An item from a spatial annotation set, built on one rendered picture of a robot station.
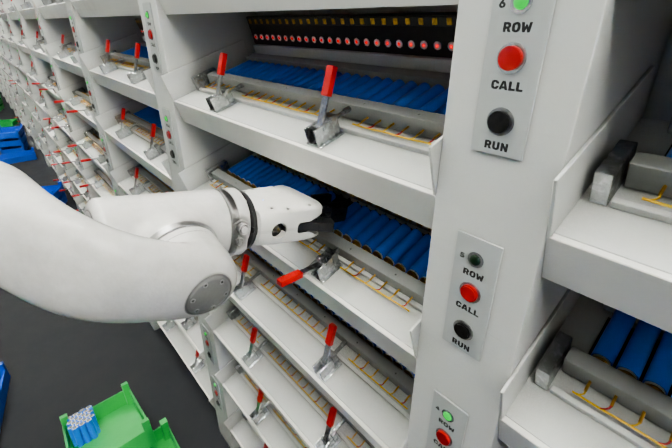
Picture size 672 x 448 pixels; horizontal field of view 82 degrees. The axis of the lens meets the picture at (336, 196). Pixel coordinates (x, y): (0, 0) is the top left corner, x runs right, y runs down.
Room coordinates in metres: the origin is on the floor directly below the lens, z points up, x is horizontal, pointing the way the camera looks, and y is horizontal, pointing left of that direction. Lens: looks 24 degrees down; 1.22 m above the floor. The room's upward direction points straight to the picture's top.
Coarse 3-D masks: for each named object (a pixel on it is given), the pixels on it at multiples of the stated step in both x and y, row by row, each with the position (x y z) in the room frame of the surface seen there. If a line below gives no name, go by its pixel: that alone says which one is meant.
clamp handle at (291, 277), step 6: (318, 258) 0.45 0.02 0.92; (312, 264) 0.45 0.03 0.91; (318, 264) 0.45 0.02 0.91; (300, 270) 0.43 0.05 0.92; (306, 270) 0.43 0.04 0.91; (312, 270) 0.44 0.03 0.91; (282, 276) 0.42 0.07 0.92; (288, 276) 0.42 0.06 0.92; (294, 276) 0.42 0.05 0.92; (300, 276) 0.42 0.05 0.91; (282, 282) 0.40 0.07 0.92; (288, 282) 0.41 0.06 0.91
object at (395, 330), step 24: (192, 168) 0.77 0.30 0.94; (216, 168) 0.78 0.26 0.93; (336, 192) 0.64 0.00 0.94; (288, 264) 0.49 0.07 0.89; (312, 288) 0.45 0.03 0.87; (336, 288) 0.42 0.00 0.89; (360, 288) 0.42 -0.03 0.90; (336, 312) 0.42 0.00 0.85; (360, 312) 0.38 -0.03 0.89; (384, 312) 0.37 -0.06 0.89; (408, 312) 0.37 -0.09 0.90; (384, 336) 0.35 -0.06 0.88; (408, 336) 0.34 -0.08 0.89; (408, 360) 0.32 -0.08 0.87
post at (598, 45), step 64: (576, 0) 0.25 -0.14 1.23; (640, 0) 0.29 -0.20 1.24; (576, 64) 0.25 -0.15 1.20; (640, 64) 0.32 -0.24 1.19; (448, 128) 0.31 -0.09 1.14; (576, 128) 0.24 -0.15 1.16; (448, 192) 0.30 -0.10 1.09; (512, 192) 0.26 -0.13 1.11; (448, 256) 0.29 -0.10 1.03; (512, 256) 0.25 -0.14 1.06; (512, 320) 0.25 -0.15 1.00; (448, 384) 0.28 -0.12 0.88
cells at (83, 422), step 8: (88, 408) 0.86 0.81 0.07; (72, 416) 0.83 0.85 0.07; (80, 416) 0.82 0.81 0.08; (88, 416) 0.82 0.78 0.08; (72, 424) 0.79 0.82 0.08; (80, 424) 0.79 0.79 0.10; (88, 424) 0.79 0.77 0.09; (96, 424) 0.81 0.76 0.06; (72, 432) 0.77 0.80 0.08; (80, 432) 0.78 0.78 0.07; (88, 432) 0.78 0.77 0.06; (96, 432) 0.79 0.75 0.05; (72, 440) 0.76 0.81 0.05; (80, 440) 0.76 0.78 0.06; (88, 440) 0.77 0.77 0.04
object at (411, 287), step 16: (224, 176) 0.74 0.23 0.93; (320, 240) 0.51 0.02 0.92; (336, 240) 0.49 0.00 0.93; (352, 256) 0.45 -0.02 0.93; (368, 256) 0.44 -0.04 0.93; (368, 272) 0.43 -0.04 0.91; (384, 272) 0.41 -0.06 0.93; (400, 272) 0.40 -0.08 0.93; (400, 288) 0.39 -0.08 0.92; (416, 288) 0.38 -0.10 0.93; (400, 304) 0.37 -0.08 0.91
